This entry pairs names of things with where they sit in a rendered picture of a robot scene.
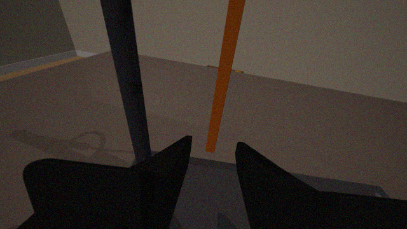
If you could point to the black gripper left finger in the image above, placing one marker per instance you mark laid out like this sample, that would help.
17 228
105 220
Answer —
145 194

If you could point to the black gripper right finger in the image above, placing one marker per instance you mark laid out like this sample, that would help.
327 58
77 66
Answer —
274 199

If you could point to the orange long bar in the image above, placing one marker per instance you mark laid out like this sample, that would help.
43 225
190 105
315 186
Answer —
231 31

